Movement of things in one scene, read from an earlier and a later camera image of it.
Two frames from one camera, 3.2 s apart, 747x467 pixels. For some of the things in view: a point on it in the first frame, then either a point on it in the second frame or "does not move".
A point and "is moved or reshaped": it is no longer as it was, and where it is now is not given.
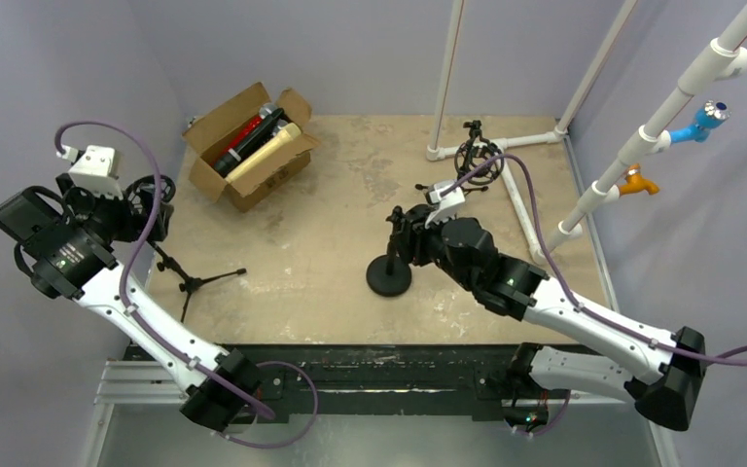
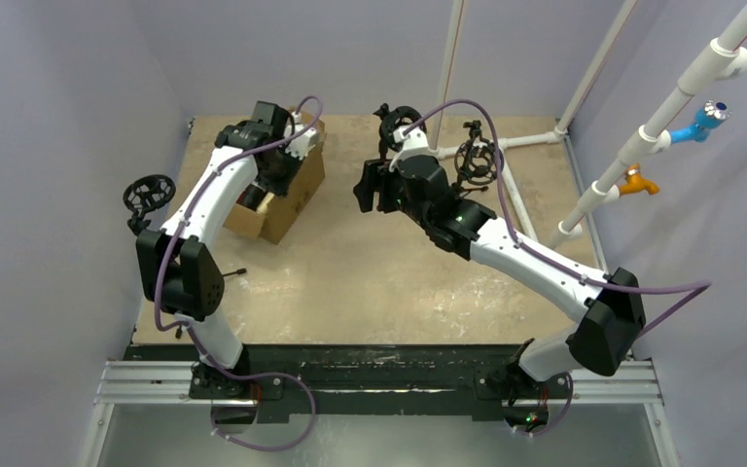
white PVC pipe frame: x=723 y=59 does not move
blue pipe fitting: x=711 y=115 does not move
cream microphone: x=289 y=132 is moved or reshaped
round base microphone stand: x=389 y=274 → x=388 y=118
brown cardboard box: x=266 y=178 → x=277 y=211
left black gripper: x=144 y=210 → x=261 y=190
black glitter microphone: x=264 y=130 is moved or reshaped
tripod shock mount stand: x=479 y=161 does not move
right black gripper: x=409 y=232 → x=369 y=187
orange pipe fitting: x=635 y=182 does not move
